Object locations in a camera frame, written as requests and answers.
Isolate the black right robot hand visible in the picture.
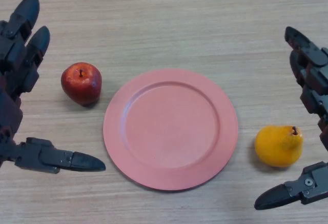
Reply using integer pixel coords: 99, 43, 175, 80
254, 26, 328, 211

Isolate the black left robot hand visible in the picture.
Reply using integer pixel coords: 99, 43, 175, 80
0, 0, 107, 175

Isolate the yellow pear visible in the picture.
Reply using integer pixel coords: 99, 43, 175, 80
254, 125, 304, 168

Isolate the pink round plate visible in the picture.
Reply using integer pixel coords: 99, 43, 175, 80
102, 69, 239, 192

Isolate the red apple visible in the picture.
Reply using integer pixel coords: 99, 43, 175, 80
60, 62, 103, 107

